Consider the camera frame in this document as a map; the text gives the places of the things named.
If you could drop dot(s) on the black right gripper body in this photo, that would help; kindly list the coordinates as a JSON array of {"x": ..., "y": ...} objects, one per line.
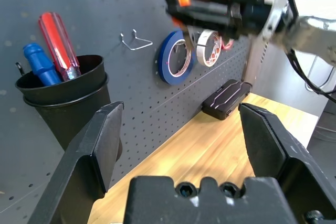
[{"x": 249, "y": 6}]

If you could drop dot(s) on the grey metal pegboard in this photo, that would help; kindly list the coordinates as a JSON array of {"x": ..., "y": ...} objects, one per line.
[{"x": 105, "y": 11}]

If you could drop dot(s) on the white tape roll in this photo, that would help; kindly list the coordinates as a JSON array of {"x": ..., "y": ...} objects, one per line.
[{"x": 200, "y": 48}]

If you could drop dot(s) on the blue tape roll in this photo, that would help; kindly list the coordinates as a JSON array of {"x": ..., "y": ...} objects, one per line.
[{"x": 162, "y": 61}]

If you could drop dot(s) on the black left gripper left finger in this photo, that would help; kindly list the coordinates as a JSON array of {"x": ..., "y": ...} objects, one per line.
[{"x": 86, "y": 155}]

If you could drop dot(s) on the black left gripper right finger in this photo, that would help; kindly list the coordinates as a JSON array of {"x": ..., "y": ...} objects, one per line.
[{"x": 288, "y": 161}]

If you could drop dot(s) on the black tool case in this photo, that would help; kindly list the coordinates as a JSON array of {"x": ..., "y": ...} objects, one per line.
[{"x": 225, "y": 98}]

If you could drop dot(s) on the grey slotted upright post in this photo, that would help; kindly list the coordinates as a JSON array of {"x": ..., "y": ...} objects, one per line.
[{"x": 258, "y": 58}]

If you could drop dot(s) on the silver pegboard hook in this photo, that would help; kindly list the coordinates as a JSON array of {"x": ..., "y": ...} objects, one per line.
[{"x": 181, "y": 43}]

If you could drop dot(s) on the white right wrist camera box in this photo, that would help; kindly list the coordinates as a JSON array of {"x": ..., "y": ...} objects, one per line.
[{"x": 275, "y": 16}]

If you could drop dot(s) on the black cup hook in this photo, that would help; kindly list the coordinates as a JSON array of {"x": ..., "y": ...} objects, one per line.
[{"x": 19, "y": 68}]

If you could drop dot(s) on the black plastic cup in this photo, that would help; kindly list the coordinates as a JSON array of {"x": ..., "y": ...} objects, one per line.
[{"x": 65, "y": 103}]

